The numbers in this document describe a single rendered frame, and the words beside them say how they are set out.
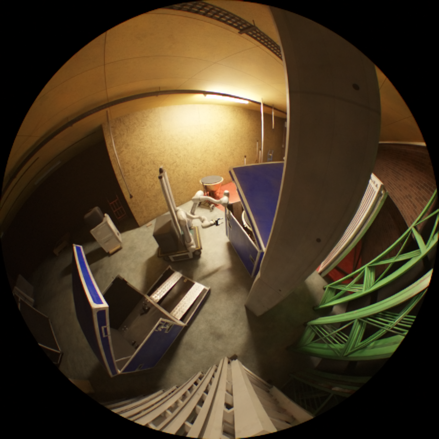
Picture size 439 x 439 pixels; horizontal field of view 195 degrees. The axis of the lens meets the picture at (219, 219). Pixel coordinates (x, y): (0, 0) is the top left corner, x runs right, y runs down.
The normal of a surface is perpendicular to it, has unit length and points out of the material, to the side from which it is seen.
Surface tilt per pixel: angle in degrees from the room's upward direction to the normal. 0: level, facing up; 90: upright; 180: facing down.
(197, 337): 0
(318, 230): 90
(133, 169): 90
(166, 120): 90
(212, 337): 0
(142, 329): 0
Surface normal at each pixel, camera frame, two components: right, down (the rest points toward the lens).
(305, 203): -0.75, 0.47
